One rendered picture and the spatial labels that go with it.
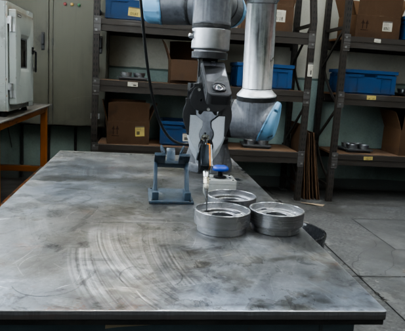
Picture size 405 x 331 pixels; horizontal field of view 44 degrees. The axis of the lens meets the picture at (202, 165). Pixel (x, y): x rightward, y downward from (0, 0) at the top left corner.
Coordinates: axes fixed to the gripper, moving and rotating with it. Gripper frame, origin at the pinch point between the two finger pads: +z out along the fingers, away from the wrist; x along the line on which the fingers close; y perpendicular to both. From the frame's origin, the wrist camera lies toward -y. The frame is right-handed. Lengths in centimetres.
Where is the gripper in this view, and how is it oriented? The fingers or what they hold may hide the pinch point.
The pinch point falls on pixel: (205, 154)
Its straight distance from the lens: 100.6
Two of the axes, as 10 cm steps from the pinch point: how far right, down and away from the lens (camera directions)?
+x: -9.9, -0.4, -1.3
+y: -1.2, -1.9, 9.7
